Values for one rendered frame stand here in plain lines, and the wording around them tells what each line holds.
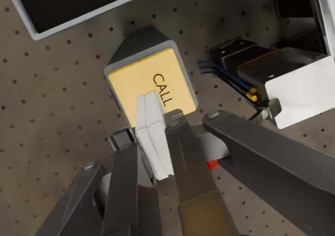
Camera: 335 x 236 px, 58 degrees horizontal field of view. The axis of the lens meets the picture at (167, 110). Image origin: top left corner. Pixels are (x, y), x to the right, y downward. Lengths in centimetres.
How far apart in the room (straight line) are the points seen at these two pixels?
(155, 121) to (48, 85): 62
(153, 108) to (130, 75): 9
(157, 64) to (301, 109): 23
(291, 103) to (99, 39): 46
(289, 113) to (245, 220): 58
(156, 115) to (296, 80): 27
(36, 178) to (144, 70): 64
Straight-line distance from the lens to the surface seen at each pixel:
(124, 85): 26
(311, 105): 43
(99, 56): 73
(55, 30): 26
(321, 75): 42
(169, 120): 17
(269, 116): 39
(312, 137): 90
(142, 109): 18
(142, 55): 28
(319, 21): 48
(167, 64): 26
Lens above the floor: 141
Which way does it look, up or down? 72 degrees down
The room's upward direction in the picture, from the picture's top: 163 degrees clockwise
